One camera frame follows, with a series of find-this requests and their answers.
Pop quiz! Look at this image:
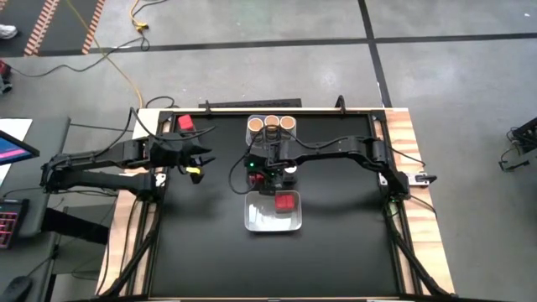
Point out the person's shoe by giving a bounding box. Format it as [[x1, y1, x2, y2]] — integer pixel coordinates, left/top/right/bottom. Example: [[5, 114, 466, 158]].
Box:
[[0, 23, 19, 41]]

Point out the white plastic bin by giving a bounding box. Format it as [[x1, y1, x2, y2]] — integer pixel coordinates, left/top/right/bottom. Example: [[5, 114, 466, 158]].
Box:
[[243, 190, 303, 233]]

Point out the clear plastic bin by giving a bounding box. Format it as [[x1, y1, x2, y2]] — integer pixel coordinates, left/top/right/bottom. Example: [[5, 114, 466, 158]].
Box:
[[245, 114, 299, 143]]

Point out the gold lid spice jar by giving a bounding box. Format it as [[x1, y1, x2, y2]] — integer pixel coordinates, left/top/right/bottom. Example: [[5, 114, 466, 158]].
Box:
[[247, 117, 264, 142], [263, 114, 281, 142], [279, 115, 297, 142]]

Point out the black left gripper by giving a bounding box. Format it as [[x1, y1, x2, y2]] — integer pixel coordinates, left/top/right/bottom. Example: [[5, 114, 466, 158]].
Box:
[[146, 134, 217, 169]]

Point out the thick yellow extension cable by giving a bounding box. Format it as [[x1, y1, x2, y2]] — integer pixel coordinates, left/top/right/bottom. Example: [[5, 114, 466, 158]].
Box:
[[128, 0, 169, 34]]

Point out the tilted computer monitor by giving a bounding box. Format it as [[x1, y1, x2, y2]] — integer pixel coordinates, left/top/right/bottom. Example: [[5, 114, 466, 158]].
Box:
[[0, 128, 41, 167]]

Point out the black cabled floor stand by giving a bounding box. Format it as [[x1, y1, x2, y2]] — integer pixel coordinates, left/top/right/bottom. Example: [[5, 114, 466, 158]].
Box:
[[498, 116, 537, 174]]

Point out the black floor equipment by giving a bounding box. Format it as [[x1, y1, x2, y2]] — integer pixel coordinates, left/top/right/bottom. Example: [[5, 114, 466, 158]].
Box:
[[0, 58, 14, 96]]

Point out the silver table clamp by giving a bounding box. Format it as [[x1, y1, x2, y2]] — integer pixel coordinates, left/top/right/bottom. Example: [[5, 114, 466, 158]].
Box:
[[407, 171, 438, 186]]

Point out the grey desk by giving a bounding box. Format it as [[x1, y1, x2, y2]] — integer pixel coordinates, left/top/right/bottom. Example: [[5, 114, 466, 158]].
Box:
[[0, 116, 73, 253]]

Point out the small yellow black object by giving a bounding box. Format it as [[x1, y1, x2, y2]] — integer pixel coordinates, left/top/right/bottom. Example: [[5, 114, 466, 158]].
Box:
[[185, 166, 206, 185]]

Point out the black computer mouse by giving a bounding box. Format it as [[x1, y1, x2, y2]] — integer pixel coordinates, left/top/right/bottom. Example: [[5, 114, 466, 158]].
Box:
[[0, 275, 34, 302]]

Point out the black floor cable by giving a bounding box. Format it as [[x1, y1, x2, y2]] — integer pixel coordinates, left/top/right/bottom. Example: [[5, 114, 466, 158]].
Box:
[[8, 35, 151, 79]]

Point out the pink backlit keyboard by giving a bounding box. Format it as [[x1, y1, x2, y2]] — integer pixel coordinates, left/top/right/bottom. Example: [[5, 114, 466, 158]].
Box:
[[0, 198, 30, 250]]

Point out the thin yellow cord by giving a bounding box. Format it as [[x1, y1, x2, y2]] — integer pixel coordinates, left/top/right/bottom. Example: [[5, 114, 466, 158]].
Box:
[[65, 0, 144, 109]]

